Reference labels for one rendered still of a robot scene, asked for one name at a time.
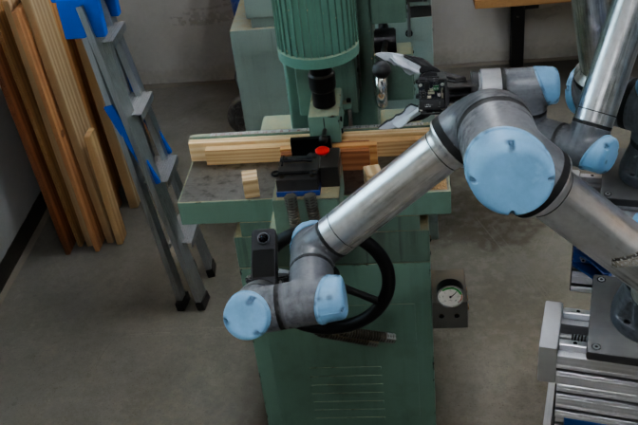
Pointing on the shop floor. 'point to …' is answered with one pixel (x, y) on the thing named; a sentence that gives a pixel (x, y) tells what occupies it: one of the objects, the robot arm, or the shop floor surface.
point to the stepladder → (132, 119)
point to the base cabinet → (356, 360)
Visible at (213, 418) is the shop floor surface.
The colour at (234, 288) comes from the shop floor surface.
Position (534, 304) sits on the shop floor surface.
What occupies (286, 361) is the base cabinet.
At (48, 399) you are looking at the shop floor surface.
